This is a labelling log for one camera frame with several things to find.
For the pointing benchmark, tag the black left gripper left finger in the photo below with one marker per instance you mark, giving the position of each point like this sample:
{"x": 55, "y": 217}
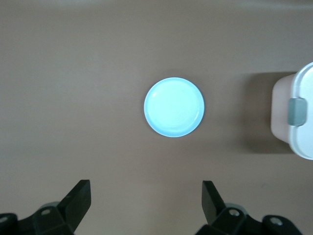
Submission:
{"x": 71, "y": 210}

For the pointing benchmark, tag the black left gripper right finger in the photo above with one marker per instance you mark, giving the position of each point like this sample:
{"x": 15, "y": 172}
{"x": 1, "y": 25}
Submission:
{"x": 217, "y": 213}

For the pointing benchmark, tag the light blue round plate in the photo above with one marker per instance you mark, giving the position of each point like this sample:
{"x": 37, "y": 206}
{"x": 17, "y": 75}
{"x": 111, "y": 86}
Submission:
{"x": 174, "y": 107}

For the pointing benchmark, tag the white lidded storage box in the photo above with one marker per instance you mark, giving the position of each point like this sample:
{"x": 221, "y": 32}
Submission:
{"x": 291, "y": 132}

